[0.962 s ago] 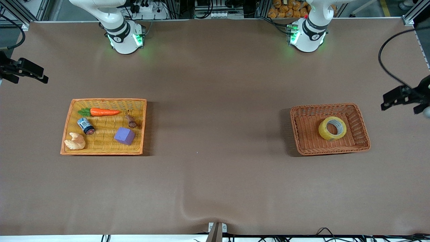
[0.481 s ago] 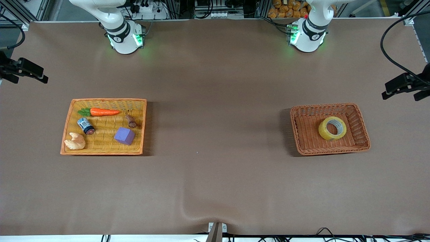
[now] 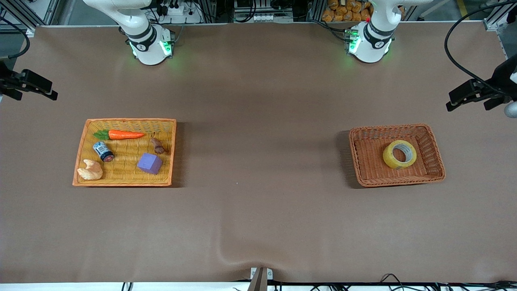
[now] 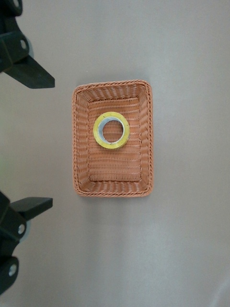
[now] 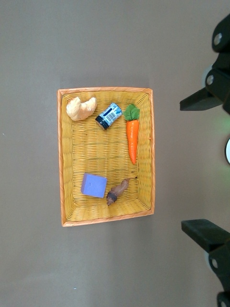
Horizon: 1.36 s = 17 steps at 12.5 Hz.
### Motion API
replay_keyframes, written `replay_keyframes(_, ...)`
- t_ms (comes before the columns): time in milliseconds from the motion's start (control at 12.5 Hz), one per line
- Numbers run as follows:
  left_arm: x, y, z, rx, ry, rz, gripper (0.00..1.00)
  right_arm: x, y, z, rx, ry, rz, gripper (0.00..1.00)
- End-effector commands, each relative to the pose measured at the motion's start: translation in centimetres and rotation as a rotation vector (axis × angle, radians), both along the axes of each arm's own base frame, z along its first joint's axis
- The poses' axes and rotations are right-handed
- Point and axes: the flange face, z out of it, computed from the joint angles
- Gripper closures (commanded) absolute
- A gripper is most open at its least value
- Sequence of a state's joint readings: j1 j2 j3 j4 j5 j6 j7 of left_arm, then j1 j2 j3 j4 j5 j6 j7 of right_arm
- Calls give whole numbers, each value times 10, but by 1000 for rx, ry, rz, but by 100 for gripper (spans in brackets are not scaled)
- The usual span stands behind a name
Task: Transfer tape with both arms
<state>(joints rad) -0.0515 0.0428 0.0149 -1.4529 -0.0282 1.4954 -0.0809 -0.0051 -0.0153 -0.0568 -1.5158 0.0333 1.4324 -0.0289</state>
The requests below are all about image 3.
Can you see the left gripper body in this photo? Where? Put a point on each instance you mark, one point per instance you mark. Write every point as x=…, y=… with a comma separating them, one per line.
x=499, y=79

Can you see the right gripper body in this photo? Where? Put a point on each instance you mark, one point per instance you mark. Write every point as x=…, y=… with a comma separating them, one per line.
x=5, y=80

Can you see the yellow tape roll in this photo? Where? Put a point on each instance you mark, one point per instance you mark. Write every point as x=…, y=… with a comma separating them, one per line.
x=388, y=158

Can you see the orange toy carrot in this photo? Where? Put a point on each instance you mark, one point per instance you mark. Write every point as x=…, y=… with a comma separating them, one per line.
x=125, y=135

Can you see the toy croissant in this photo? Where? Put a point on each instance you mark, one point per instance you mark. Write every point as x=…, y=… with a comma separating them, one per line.
x=91, y=171

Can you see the brown wicker basket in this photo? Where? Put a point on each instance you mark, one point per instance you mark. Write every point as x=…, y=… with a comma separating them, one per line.
x=371, y=161

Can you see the yellow wicker tray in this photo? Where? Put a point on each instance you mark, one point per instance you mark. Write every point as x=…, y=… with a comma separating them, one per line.
x=121, y=178

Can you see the brown toy root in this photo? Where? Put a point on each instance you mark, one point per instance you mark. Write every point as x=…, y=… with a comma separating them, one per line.
x=157, y=146

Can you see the purple foam cube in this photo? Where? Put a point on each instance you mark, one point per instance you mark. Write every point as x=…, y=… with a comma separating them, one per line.
x=150, y=163

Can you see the bag of orange buns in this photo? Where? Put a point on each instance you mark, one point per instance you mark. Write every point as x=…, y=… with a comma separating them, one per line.
x=345, y=12

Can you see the white power strip with plugs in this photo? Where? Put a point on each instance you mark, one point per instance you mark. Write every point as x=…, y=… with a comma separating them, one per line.
x=177, y=10

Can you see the aluminium frame profile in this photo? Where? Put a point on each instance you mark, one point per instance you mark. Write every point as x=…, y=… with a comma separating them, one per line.
x=24, y=14
x=499, y=18

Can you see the metal mount bracket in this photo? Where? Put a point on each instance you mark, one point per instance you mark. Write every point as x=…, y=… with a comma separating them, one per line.
x=260, y=277

